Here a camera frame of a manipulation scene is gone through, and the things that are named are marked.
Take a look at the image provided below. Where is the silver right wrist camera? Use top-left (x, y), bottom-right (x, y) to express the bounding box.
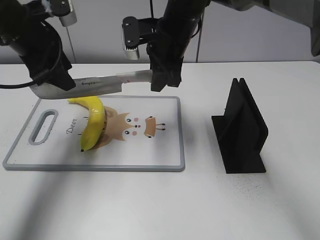
top-left (121, 16), bottom-right (140, 61)

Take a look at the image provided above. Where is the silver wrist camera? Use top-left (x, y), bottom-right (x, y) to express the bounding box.
top-left (41, 0), bottom-right (78, 27)
top-left (121, 16), bottom-right (140, 61)

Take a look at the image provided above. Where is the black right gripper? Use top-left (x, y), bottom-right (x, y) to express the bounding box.
top-left (146, 9), bottom-right (198, 92)

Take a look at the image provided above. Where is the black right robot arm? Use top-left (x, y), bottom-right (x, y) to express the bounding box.
top-left (146, 0), bottom-right (209, 92)

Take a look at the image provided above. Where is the white grey cutting board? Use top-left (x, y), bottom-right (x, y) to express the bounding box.
top-left (2, 95), bottom-right (185, 172)

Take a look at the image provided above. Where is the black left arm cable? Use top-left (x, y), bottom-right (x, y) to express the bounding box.
top-left (0, 21), bottom-right (63, 90)

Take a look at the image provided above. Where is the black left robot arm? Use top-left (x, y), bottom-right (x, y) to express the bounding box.
top-left (0, 0), bottom-right (77, 91)

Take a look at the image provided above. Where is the black knife stand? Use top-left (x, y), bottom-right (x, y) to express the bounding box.
top-left (211, 78), bottom-right (269, 174)

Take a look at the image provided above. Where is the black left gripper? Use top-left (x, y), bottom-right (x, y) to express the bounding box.
top-left (20, 23), bottom-right (76, 91)

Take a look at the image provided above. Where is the white handled kitchen knife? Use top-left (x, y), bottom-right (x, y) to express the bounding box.
top-left (30, 69), bottom-right (153, 100)

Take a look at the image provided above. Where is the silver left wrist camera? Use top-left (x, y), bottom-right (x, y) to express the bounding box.
top-left (41, 0), bottom-right (78, 27)

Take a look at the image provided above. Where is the yellow plastic banana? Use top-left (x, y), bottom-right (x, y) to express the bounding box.
top-left (68, 96), bottom-right (106, 152)

